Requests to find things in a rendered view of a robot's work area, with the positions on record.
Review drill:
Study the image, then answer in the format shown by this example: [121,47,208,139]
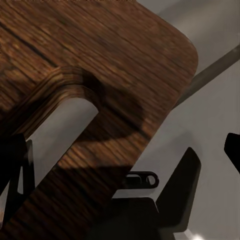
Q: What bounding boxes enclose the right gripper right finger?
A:
[224,133,240,173]

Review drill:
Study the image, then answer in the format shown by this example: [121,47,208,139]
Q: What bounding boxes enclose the cutting board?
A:
[0,0,199,240]

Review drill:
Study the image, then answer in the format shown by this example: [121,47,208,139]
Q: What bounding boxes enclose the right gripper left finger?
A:
[0,133,27,195]

